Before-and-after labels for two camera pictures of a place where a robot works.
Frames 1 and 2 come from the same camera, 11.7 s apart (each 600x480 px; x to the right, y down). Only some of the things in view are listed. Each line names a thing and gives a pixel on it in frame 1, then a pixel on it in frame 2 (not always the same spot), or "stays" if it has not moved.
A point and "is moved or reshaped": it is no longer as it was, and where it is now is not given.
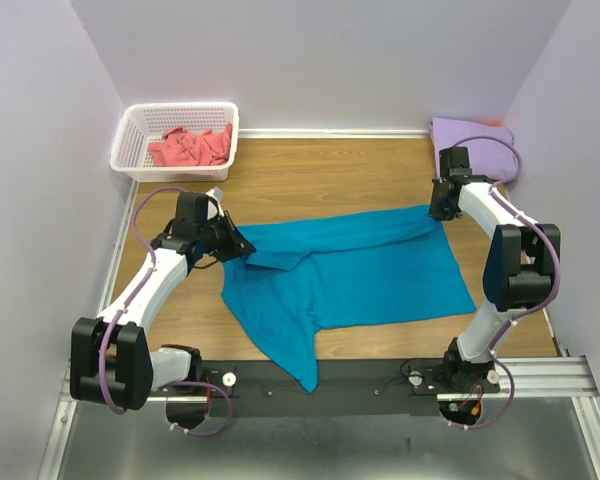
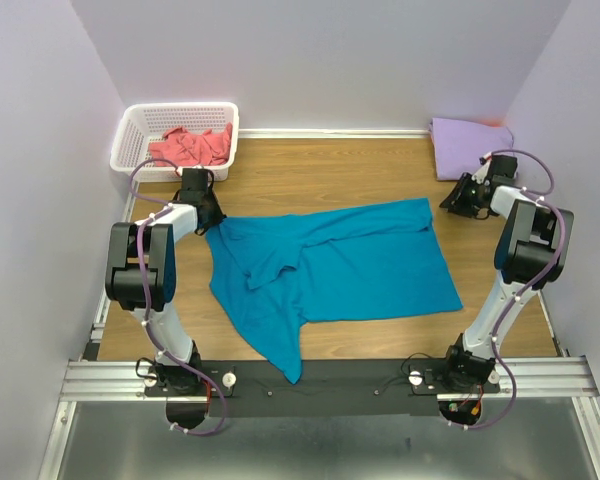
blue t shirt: (307, 275) is moved or reshaped
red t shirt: (178, 147) stays
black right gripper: (435, 211) to (453, 201)
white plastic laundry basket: (176, 141) stays
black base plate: (345, 388) stays
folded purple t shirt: (488, 157) stays
